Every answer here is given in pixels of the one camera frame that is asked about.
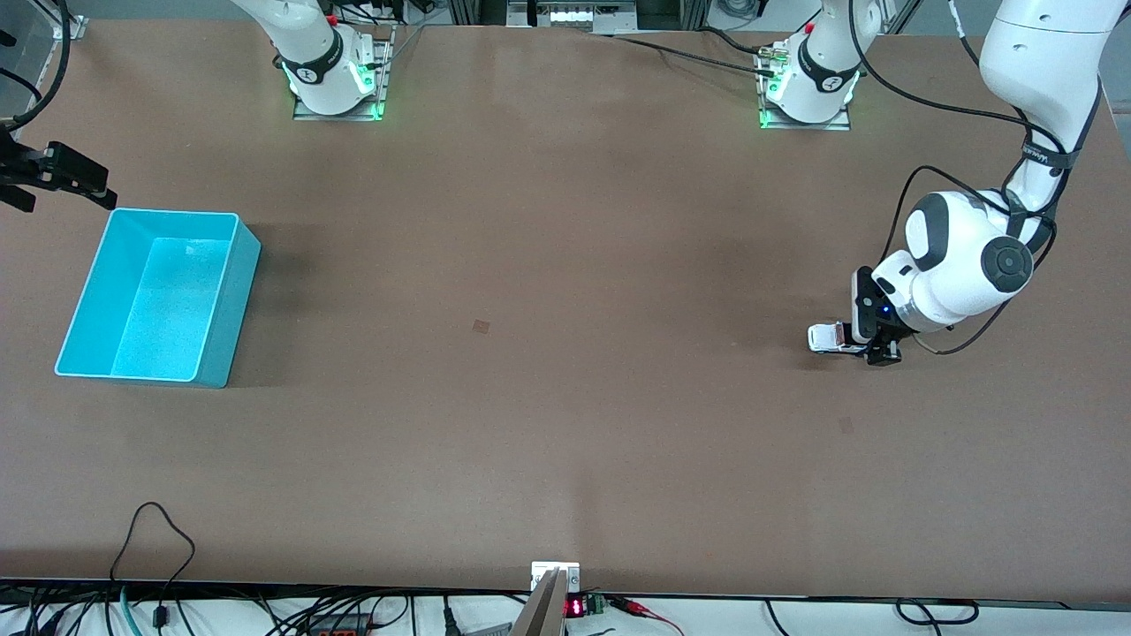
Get black coiled floor cable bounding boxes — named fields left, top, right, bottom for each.
left=895, top=599, right=980, bottom=626

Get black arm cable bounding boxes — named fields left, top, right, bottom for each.
left=0, top=0, right=72, bottom=133
left=848, top=0, right=1061, bottom=356

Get turquoise plastic bin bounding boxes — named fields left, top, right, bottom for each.
left=55, top=208, right=262, bottom=389

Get aluminium frame profile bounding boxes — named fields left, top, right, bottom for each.
left=35, top=0, right=89, bottom=41

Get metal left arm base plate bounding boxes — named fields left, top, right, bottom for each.
left=758, top=44, right=851, bottom=132

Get thin black looped cable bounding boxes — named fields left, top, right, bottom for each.
left=110, top=502, right=197, bottom=628

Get black base power cable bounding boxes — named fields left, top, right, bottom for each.
left=610, top=26, right=778, bottom=79

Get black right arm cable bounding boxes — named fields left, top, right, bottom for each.
left=0, top=0, right=72, bottom=133

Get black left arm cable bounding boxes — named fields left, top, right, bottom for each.
left=848, top=0, right=1061, bottom=356

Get grey metal camera bar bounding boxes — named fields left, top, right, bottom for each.
left=511, top=570, right=566, bottom=636

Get red black clip leads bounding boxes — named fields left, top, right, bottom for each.
left=608, top=596, right=686, bottom=636

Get silver control equipment box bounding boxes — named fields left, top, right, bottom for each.
left=508, top=0, right=637, bottom=34

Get white mounting plate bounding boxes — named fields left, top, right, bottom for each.
left=531, top=562, right=581, bottom=593

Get white toy jeep black roof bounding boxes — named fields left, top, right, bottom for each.
left=808, top=322, right=854, bottom=356

